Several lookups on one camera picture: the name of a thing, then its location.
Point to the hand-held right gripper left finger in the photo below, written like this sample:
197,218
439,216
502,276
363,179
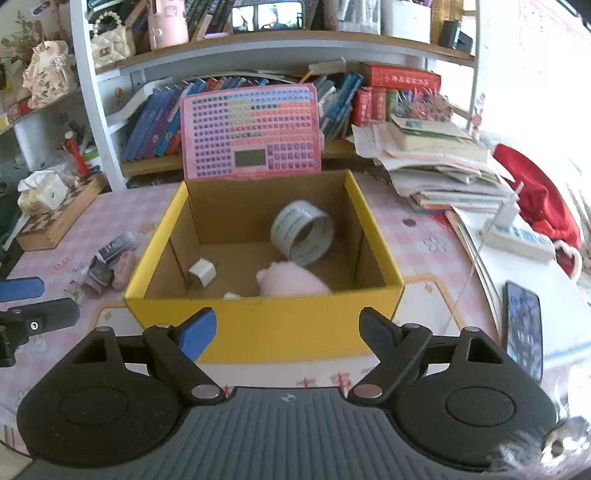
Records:
198,330

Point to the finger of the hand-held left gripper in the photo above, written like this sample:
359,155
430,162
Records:
21,288
46,314

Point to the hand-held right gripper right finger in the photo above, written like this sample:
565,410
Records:
378,330

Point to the large white charger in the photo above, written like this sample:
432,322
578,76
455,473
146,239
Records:
203,272

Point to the small black white packet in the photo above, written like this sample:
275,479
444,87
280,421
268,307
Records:
99,272

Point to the yellow cardboard box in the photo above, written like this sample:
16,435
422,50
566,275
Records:
277,323

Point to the grey label bottle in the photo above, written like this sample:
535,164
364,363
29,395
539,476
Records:
115,247

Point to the pink plush toy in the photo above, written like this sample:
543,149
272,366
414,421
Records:
291,281

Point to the clear tape roll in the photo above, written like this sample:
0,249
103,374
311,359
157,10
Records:
295,217

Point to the green white container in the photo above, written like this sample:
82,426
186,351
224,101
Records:
92,161

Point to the pink checkered tablecloth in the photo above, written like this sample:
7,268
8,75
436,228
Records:
55,258

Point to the pile of clothes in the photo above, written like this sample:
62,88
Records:
7,217

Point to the wooden chessboard box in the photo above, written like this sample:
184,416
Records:
60,217

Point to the floral tissue pack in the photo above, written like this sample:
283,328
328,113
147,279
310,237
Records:
44,194

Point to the red plastic stick toy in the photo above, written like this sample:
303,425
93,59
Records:
76,157

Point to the black smartphone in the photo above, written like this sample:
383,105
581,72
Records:
524,327

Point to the white power strip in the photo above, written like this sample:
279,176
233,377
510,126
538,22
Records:
521,240

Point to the white plug adapter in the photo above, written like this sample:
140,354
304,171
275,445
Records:
508,210

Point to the white wooden bookshelf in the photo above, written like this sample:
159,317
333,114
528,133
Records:
97,124

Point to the pile of papers and books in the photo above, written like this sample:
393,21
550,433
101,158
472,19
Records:
438,152

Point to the pink button learning pad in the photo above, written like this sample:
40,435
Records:
249,129

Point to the red fur-trimmed cloth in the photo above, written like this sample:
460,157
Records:
535,194

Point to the row of blue purple books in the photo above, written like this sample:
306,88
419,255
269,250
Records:
152,124

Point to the floral pink ornament figure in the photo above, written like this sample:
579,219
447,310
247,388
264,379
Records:
48,74

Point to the grey fuzzy cloth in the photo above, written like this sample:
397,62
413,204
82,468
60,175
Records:
568,443

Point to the red green upright books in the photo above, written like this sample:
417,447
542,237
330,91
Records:
369,106

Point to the colourful glitter decoration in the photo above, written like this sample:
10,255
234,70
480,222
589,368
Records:
422,108

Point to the leaning blue books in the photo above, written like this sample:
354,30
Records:
341,101

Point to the dried flower bunch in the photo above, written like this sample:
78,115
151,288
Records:
21,39

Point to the thick red book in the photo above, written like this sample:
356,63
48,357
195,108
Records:
401,81

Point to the white quilted handbag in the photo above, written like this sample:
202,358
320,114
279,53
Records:
111,46

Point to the pink canister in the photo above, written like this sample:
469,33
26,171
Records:
168,25

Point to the small black box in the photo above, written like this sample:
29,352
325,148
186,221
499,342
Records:
455,36

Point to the white storage box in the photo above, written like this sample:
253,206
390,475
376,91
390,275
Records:
406,23

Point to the row of dark books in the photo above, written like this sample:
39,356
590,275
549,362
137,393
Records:
205,18

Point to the clear pen holders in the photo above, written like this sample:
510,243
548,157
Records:
351,14

